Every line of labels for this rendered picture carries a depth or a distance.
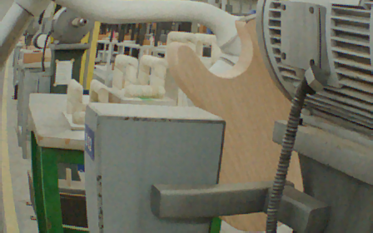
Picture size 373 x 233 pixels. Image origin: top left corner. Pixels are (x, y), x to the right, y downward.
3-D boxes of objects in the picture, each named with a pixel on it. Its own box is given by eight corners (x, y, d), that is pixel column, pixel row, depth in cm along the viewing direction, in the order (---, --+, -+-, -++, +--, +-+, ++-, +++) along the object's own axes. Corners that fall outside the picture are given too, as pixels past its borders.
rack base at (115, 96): (176, 136, 170) (178, 101, 169) (117, 133, 165) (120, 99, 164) (146, 119, 196) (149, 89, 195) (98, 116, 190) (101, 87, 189)
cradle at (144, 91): (166, 98, 171) (167, 86, 170) (126, 96, 167) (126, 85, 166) (162, 96, 174) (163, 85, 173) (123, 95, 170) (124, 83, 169)
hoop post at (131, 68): (136, 98, 169) (139, 63, 168) (125, 97, 168) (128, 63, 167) (132, 96, 172) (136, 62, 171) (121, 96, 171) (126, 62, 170)
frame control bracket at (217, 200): (290, 208, 76) (295, 183, 76) (159, 219, 69) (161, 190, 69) (278, 202, 80) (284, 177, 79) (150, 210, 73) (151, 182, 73)
